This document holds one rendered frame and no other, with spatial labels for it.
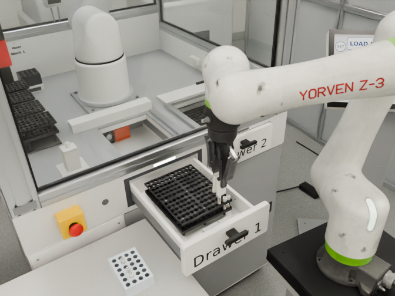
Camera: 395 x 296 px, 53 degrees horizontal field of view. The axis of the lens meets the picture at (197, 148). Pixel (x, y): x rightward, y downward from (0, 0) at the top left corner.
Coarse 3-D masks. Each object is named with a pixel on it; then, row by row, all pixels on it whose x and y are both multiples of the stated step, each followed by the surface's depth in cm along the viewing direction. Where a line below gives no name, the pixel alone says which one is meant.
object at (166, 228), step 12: (192, 156) 136; (168, 168) 131; (204, 168) 130; (132, 180) 125; (144, 180) 127; (132, 192) 123; (144, 192) 129; (228, 192) 122; (144, 204) 118; (240, 204) 118; (156, 216) 112; (156, 228) 115; (168, 228) 107; (168, 240) 109; (180, 240) 104
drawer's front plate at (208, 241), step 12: (264, 204) 110; (240, 216) 106; (252, 216) 108; (264, 216) 112; (216, 228) 102; (228, 228) 104; (240, 228) 107; (252, 228) 111; (264, 228) 115; (192, 240) 99; (204, 240) 100; (216, 240) 103; (180, 252) 99; (192, 252) 100; (204, 252) 102; (216, 252) 106; (228, 252) 109; (192, 264) 102; (204, 264) 105
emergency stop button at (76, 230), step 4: (76, 224) 109; (80, 224) 110; (72, 228) 108; (76, 228) 109; (80, 228) 110; (72, 232) 109; (76, 232) 109; (80, 232) 110; (72, 236) 110; (76, 236) 110
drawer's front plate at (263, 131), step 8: (256, 128) 144; (264, 128) 145; (272, 128) 148; (240, 136) 140; (248, 136) 142; (256, 136) 145; (264, 136) 147; (240, 144) 142; (264, 144) 150; (248, 152) 146; (256, 152) 149; (240, 160) 146; (208, 168) 139
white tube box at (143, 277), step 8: (120, 256) 112; (128, 256) 112; (136, 256) 113; (112, 264) 110; (120, 264) 110; (128, 264) 110; (136, 264) 110; (144, 264) 110; (112, 272) 111; (120, 272) 108; (136, 272) 108; (144, 272) 107; (120, 280) 105; (128, 280) 105; (136, 280) 105; (144, 280) 105; (152, 280) 107; (128, 288) 103; (136, 288) 105; (144, 288) 107
